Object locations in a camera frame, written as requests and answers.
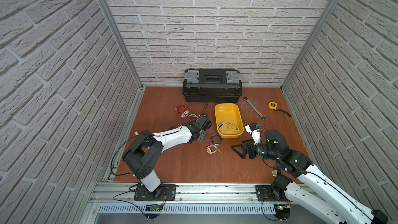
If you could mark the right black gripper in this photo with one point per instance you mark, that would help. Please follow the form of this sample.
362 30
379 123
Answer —
250 146

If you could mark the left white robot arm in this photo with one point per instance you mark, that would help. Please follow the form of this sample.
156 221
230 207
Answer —
142 155

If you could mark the aluminium floor rail left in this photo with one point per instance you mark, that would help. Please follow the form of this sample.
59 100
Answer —
124 136

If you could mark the aluminium corner post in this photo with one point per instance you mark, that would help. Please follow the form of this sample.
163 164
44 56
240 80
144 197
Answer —
103 4
313 35

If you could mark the dark watch near base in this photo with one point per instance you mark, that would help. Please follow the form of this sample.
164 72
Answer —
275 172

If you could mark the white strap watch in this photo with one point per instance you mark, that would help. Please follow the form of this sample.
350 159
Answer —
192 117

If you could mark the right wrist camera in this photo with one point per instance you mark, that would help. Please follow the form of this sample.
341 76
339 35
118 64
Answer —
254 130

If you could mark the yellow tape measure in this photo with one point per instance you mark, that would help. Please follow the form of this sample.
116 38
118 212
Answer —
274 106

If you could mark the aluminium corner post left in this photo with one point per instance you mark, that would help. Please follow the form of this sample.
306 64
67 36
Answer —
103 4

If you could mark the blue translucent watch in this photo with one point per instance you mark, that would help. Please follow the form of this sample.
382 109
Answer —
216 139

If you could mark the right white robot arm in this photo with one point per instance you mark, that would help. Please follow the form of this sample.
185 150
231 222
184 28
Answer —
331 204

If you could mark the aluminium corner post right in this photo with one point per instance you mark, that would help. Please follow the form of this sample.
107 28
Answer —
313 35

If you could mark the silver wrench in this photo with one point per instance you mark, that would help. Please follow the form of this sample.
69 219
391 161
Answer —
247 100

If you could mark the purple white toy watch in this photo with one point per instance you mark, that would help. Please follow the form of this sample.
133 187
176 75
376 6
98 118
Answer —
184 114

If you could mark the yellow plastic tray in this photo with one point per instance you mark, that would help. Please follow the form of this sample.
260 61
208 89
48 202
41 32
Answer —
229 112

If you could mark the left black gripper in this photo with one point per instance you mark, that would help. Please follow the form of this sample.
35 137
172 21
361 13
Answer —
202 123

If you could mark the black plastic toolbox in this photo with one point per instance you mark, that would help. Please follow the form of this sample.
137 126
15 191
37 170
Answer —
212 85

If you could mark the red translucent watch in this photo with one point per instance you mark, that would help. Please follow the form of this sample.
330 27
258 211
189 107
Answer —
180 109

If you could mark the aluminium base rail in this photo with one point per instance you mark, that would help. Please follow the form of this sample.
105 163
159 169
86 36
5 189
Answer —
187 198

